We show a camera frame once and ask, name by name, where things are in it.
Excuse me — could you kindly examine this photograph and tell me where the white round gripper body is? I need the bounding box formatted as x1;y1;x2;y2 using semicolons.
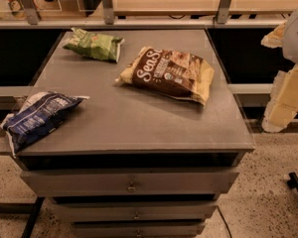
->
282;8;298;63

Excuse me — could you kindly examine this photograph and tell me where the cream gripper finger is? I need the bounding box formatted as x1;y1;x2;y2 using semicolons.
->
261;63;298;133
261;23;286;49

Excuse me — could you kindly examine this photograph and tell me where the brown chip bag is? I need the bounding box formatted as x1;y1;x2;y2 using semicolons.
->
115;47;215;106

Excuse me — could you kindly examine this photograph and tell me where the green chip bag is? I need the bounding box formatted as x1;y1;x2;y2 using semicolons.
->
63;28;124;62

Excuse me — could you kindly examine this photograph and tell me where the blue chip bag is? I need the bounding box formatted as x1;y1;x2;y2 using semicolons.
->
0;91;88;155

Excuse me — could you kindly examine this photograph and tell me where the grey drawer cabinet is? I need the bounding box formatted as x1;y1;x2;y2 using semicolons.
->
14;30;254;238

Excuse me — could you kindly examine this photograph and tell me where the top drawer knob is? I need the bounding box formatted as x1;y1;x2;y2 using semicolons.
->
126;182;137;192

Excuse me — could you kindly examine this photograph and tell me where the colourful item behind glass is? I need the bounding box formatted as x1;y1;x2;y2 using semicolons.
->
8;0;25;18

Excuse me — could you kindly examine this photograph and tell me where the black bar on floor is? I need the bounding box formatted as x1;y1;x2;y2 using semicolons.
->
21;197;44;238

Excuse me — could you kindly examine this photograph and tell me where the grey metal rail post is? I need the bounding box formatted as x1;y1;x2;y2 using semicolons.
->
102;0;114;25
216;0;231;24
21;0;40;25

